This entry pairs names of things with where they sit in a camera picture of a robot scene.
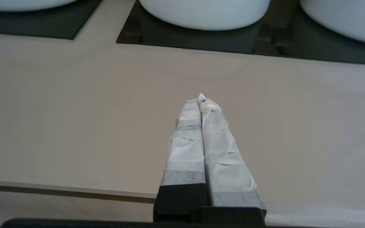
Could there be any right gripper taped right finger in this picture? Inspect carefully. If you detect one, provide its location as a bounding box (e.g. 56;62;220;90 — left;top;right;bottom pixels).
198;93;267;219

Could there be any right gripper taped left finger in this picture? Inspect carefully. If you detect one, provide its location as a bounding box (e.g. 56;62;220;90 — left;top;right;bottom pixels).
153;99;209;222

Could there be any black glass cooktop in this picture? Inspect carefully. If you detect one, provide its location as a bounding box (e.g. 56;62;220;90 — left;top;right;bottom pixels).
0;0;103;40
116;0;365;66

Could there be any white round pot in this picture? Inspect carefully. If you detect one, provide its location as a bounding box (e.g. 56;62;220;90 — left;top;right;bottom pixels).
0;0;77;12

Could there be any white oval pot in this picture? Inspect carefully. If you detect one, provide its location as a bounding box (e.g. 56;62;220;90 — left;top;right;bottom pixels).
139;0;271;31
300;0;365;47

